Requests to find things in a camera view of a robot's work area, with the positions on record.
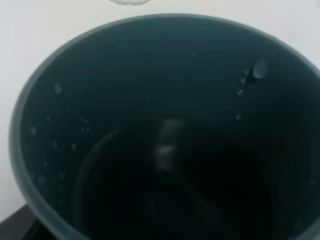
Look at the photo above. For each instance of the clear plastic water bottle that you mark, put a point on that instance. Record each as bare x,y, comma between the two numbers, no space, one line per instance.
130,3

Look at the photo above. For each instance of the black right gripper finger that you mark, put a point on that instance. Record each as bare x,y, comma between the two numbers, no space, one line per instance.
24,225

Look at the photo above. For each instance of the teal green plastic cup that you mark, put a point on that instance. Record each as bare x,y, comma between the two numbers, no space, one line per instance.
171,127

